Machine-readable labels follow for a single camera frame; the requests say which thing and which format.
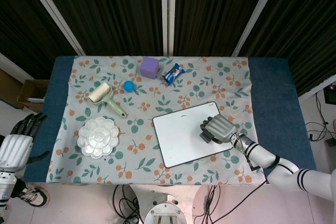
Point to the white and black sneaker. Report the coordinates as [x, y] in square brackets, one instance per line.
[36, 196]

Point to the white partition frame post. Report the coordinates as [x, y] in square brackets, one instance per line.
[168, 11]
[258, 11]
[53, 11]

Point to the blue cookie packet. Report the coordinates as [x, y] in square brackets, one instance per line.
[173, 74]

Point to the green lint roller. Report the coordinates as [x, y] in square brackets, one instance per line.
[101, 94]

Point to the blue felt table cover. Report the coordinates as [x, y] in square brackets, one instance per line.
[278, 103]

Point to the white flower paint palette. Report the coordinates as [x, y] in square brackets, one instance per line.
[97, 137]

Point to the purple foam cube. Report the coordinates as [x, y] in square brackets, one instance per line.
[149, 68]

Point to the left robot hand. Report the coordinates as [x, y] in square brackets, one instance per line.
[13, 150]

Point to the cardboard box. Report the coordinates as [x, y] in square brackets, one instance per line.
[30, 93]

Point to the black ribbed curtain panel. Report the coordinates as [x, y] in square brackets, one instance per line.
[218, 9]
[110, 9]

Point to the floral tablecloth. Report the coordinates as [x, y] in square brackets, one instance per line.
[147, 103]

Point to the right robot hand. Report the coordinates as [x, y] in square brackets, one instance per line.
[221, 128]

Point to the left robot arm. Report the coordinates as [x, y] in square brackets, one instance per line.
[6, 190]

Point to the blue ball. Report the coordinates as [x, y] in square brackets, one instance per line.
[129, 86]

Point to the white dry-erase board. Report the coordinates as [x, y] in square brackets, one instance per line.
[181, 140]

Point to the white robot torso base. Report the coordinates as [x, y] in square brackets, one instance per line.
[165, 212]

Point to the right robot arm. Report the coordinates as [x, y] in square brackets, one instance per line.
[278, 163]

